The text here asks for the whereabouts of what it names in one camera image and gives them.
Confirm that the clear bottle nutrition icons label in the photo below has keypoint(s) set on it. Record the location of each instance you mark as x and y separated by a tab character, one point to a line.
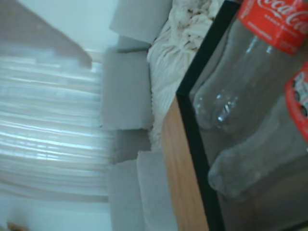
264	156

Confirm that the clear bottle barcode label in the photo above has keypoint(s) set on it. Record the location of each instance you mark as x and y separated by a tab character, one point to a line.
264	24

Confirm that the grey cardboard box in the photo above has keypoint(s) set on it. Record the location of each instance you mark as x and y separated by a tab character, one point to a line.
199	149

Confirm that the beige sofa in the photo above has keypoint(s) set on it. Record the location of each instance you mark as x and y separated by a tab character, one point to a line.
175	60

